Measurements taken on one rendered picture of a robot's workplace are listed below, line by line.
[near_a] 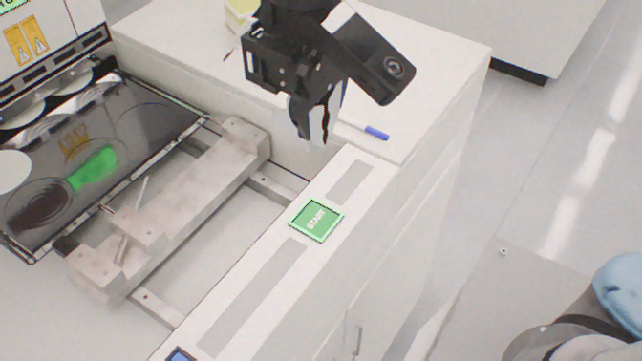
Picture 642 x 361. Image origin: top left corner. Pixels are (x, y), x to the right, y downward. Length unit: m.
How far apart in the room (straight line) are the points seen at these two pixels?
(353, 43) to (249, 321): 0.34
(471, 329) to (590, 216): 1.46
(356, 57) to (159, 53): 0.61
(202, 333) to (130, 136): 0.43
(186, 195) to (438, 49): 0.51
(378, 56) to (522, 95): 2.08
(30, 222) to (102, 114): 0.24
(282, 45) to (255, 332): 0.32
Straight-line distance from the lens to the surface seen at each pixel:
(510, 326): 0.78
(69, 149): 0.99
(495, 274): 0.81
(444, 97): 0.92
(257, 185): 0.93
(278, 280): 0.68
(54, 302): 0.91
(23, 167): 0.99
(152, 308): 0.82
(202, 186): 0.89
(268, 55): 0.52
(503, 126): 2.38
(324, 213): 0.73
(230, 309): 0.67
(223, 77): 0.95
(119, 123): 1.00
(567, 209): 2.16
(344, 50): 0.49
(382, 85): 0.48
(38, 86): 1.07
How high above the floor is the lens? 1.54
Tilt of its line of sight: 49 degrees down
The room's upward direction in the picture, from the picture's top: straight up
